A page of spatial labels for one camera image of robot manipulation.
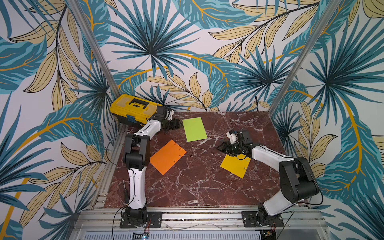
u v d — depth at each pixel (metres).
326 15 0.71
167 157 0.97
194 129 1.11
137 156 0.58
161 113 0.84
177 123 0.95
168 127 0.89
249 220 0.73
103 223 0.73
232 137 0.86
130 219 0.67
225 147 0.83
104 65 0.90
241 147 0.73
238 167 0.93
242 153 0.69
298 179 0.46
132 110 0.98
